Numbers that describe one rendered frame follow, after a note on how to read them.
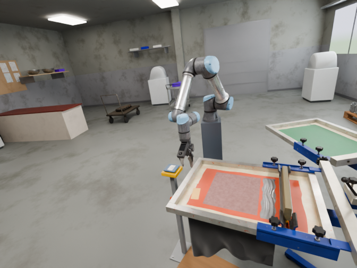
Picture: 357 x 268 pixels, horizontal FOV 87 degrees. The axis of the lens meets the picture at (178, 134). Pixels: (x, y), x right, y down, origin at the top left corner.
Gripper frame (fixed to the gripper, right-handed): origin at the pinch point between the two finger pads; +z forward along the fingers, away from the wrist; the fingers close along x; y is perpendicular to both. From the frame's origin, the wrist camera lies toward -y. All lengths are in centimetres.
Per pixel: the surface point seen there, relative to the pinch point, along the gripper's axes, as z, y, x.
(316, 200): 9, -2, -73
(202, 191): 12.8, -7.4, -12.4
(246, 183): 12.9, 8.1, -37.6
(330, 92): 84, 602, -211
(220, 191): 12.8, -4.3, -23.4
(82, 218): 108, 9, 162
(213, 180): 12.9, 5.9, -16.3
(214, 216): 9.2, -28.2, -25.9
